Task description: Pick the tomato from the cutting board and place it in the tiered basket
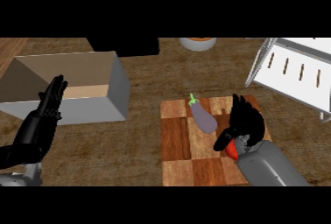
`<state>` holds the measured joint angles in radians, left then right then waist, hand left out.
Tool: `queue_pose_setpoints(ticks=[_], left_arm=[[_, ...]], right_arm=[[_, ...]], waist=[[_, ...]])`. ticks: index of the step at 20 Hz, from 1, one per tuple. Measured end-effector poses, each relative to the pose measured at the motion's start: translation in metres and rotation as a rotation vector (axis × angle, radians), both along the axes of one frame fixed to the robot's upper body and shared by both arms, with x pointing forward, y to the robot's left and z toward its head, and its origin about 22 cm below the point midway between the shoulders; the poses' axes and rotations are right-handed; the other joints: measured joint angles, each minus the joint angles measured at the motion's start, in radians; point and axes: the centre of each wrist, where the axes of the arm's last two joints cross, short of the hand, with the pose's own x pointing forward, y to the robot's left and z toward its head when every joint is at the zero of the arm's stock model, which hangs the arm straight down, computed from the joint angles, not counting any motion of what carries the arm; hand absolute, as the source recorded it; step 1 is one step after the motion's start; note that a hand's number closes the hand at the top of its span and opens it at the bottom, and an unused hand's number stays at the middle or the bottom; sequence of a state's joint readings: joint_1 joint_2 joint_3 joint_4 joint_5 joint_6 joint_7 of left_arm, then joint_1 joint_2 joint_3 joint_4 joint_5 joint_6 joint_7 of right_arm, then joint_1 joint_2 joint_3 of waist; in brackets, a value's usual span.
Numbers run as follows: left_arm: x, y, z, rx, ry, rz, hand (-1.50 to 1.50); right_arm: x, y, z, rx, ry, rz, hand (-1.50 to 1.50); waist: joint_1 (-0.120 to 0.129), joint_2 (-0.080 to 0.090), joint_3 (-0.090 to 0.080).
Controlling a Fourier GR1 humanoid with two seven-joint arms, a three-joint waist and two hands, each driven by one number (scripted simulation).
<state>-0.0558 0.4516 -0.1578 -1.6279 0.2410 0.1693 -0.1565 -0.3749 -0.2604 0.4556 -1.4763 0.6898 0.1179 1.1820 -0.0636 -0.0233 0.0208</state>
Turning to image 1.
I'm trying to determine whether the white pot with orange top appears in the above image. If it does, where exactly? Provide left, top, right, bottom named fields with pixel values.
left=177, top=37, right=218, bottom=53

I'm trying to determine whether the purple eggplant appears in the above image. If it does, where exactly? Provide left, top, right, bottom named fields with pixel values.
left=187, top=93, right=219, bottom=135

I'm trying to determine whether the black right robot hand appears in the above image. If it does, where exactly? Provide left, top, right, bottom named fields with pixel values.
left=211, top=93, right=265, bottom=152

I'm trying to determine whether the white tiered basket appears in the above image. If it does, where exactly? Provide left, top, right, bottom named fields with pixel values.
left=242, top=37, right=331, bottom=123

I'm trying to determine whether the red tomato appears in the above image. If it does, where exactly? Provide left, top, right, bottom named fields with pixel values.
left=222, top=139, right=240, bottom=162

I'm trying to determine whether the checkered wooden cutting board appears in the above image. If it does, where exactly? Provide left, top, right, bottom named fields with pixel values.
left=159, top=94, right=274, bottom=187

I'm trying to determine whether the black appliance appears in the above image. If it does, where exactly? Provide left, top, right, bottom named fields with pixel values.
left=85, top=37, right=160, bottom=58

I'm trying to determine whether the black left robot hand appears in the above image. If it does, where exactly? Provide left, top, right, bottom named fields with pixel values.
left=35, top=74, right=69, bottom=119

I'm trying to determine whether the open grey box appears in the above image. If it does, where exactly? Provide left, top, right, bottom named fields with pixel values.
left=0, top=51, right=131, bottom=126

